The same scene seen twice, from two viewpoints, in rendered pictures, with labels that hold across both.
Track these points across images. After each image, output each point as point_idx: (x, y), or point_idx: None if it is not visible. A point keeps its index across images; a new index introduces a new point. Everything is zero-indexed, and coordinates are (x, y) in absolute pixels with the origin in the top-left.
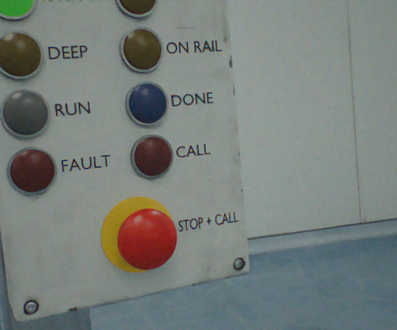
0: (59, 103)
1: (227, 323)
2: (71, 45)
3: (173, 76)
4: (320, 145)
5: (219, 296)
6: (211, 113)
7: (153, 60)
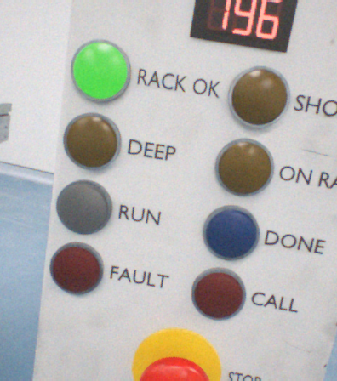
0: (126, 204)
1: None
2: (158, 143)
3: (277, 208)
4: None
5: None
6: (314, 265)
7: (253, 186)
